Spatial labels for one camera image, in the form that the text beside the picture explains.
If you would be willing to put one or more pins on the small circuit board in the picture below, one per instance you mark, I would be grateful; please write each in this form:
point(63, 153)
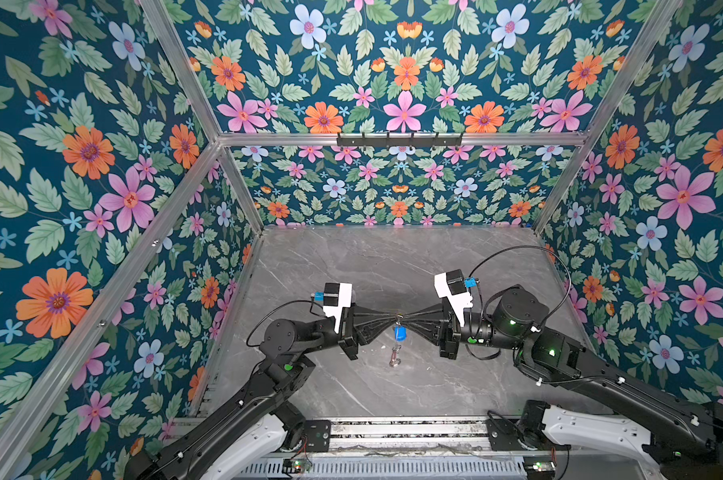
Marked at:
point(540, 469)
point(296, 466)

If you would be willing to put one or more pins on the left small circuit board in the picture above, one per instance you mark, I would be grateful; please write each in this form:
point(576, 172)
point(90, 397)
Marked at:
point(296, 466)

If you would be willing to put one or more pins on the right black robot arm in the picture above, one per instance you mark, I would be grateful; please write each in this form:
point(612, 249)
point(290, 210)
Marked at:
point(682, 439)

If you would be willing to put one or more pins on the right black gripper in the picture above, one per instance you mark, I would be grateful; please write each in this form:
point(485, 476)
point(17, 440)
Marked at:
point(447, 335)

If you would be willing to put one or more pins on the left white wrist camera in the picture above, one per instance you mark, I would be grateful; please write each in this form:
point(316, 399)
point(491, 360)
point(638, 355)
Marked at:
point(334, 299)

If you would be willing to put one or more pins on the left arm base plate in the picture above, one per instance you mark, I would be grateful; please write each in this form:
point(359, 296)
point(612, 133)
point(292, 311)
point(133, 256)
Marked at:
point(311, 436)

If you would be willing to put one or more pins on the silver keyring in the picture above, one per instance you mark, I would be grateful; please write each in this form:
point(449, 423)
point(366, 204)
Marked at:
point(395, 361)

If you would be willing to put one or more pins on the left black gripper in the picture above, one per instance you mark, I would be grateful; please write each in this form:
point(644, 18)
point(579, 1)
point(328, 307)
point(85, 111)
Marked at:
point(356, 326)

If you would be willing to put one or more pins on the black hook rail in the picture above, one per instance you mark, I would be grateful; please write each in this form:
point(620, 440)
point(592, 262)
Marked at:
point(415, 140)

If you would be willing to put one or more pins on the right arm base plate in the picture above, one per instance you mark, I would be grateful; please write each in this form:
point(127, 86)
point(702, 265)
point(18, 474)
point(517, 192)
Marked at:
point(505, 435)

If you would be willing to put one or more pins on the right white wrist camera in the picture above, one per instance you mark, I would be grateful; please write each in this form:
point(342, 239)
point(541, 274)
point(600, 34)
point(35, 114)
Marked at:
point(456, 289)

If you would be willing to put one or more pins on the right small circuit board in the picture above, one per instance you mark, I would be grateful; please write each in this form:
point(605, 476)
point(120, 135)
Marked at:
point(540, 469)

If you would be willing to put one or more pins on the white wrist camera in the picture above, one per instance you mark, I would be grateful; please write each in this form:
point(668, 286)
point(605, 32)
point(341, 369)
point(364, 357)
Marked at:
point(456, 289)
point(334, 299)

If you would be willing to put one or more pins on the blue capped key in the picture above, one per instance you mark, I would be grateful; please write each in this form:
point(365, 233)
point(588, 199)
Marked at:
point(400, 333)

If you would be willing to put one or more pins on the aluminium front rail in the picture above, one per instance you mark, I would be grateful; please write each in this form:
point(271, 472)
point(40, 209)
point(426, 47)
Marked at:
point(467, 435)

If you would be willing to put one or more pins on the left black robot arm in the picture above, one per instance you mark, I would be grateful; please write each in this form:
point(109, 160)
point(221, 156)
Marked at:
point(259, 418)

